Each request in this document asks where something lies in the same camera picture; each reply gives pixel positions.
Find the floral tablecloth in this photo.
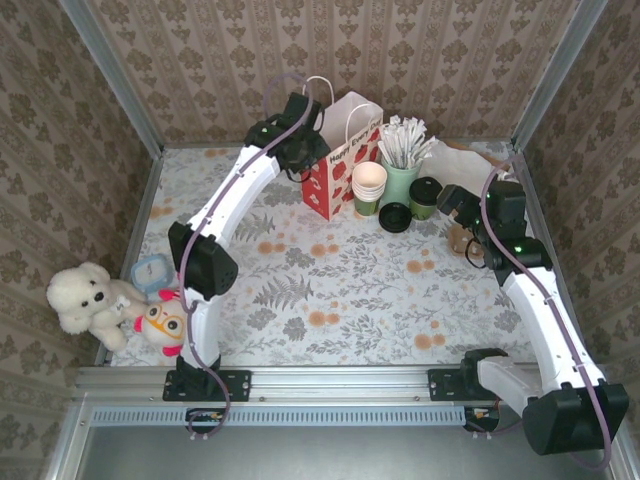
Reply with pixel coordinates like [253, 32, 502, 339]
[107, 144, 576, 369]

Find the thin black cable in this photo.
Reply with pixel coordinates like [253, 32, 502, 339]
[464, 237, 487, 270]

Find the white teddy bear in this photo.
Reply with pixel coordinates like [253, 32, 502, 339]
[46, 261, 147, 354]

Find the mint green straw holder cup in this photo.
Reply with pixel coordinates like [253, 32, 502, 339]
[380, 158, 422, 209]

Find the black wiring connector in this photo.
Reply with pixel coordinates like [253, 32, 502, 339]
[185, 407, 225, 435]
[463, 405, 501, 434]

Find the aluminium frame post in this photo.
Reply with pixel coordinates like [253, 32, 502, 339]
[59, 0, 166, 157]
[509, 0, 610, 151]

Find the small brown spotted object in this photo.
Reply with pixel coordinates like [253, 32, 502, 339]
[446, 221, 477, 257]

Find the blue alarm clock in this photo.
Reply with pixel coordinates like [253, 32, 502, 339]
[130, 253, 170, 297]

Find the white paper napkin stack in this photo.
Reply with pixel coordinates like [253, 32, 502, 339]
[427, 135, 507, 187]

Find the slotted grey cable duct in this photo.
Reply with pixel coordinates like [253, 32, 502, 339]
[91, 405, 469, 428]

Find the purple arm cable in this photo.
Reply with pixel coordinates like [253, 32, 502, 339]
[464, 155, 615, 472]
[177, 73, 324, 444]

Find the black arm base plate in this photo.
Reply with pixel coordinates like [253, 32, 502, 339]
[162, 368, 252, 403]
[427, 368, 521, 403]

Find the pink striped plush toy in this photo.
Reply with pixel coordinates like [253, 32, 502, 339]
[133, 288, 190, 359]

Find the black plastic cup lid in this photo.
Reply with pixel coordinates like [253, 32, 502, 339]
[378, 201, 414, 233]
[409, 176, 442, 205]

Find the paper bag with red print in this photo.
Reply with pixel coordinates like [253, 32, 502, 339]
[301, 75, 385, 223]

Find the grey metal sheet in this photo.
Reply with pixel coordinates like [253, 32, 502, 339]
[74, 424, 616, 480]

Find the wide aluminium base rail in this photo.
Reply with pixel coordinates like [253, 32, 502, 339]
[73, 364, 616, 404]

